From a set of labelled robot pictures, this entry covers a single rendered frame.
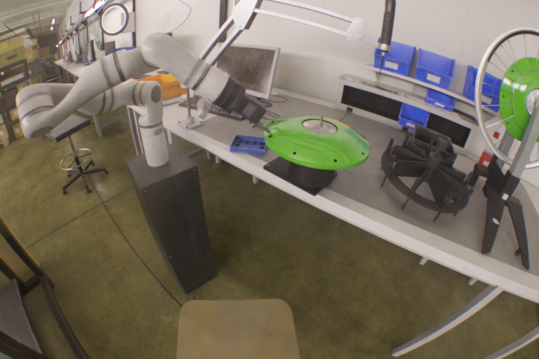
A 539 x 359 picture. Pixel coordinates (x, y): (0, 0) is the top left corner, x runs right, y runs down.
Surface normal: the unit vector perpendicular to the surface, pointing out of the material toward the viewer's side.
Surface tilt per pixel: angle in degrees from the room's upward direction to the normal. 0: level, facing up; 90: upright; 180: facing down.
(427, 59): 90
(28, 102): 59
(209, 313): 0
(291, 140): 21
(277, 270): 0
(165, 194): 90
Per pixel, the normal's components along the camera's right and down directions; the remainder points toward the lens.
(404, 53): -0.60, 0.39
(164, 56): 0.60, 0.44
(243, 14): -0.28, 0.48
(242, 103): 0.41, 0.59
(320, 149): 0.00, -0.62
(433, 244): 0.07, -0.85
